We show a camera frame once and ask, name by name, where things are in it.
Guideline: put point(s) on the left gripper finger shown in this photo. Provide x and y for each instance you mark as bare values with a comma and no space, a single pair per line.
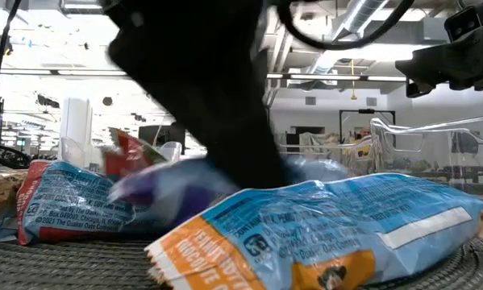
241,149

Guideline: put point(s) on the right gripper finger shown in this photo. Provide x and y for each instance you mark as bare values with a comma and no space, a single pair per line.
426,62

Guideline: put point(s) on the oatmeal raisin granola bar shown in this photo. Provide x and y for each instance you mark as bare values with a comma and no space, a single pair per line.
164,189

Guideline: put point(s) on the chocolate chip granola bar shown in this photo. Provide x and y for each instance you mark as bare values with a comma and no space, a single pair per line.
76,201
1,193
132,155

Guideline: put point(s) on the peanut butter granola bar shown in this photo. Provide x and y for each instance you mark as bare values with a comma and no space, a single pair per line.
346,225

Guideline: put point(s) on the large clear plastic container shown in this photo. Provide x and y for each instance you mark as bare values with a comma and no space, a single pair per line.
406,161

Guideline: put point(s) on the long ceiling light strip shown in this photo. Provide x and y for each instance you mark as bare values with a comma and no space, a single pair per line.
326,76

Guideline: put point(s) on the person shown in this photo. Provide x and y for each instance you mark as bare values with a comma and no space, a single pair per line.
362,151

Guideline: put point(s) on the white column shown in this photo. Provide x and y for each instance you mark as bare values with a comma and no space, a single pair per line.
76,121

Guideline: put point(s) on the black ceiling device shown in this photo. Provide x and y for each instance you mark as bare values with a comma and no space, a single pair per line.
2,45

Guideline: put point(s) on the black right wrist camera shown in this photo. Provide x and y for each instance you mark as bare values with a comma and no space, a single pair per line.
463,22

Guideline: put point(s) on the black metal station frame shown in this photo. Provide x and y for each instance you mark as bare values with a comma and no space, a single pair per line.
366,111

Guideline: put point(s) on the silver ventilation duct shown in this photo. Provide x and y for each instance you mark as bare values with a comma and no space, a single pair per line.
358,16

